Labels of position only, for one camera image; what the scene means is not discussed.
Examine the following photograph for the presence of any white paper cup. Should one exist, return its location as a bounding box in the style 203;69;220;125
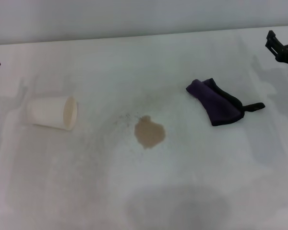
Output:
25;96;78;131

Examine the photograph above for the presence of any purple rag with black trim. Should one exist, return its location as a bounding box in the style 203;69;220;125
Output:
185;78;266;127

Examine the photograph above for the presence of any brown water stain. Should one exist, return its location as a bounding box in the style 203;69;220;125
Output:
133;115;166;150

